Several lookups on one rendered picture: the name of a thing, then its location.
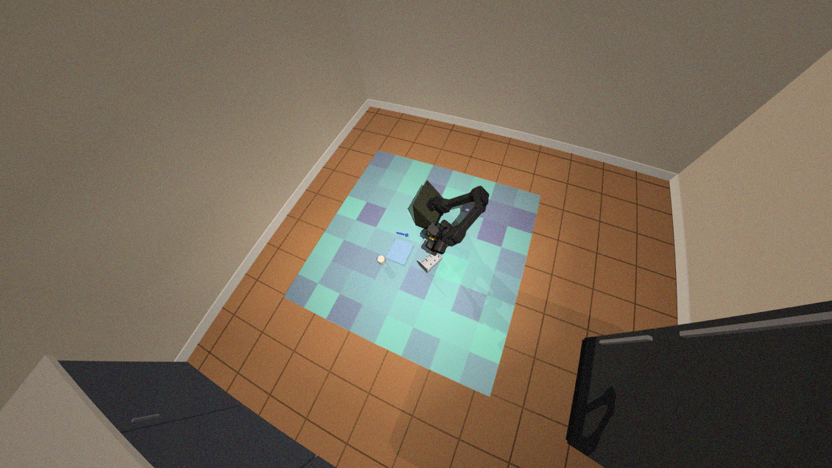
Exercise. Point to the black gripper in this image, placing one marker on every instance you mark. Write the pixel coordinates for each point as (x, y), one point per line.
(431, 243)

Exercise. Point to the light blue flat mat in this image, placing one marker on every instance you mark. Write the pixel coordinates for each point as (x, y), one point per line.
(399, 251)

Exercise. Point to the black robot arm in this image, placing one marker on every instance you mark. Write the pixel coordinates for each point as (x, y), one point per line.
(457, 233)

